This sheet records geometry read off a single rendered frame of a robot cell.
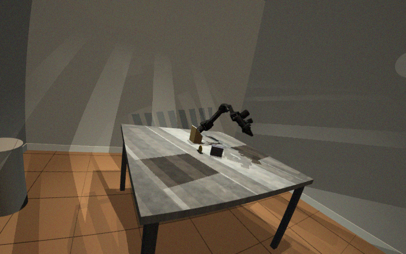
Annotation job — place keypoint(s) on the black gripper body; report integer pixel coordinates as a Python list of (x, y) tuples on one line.
[(243, 125)]

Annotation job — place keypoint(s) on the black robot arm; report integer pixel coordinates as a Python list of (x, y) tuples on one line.
[(206, 125)]

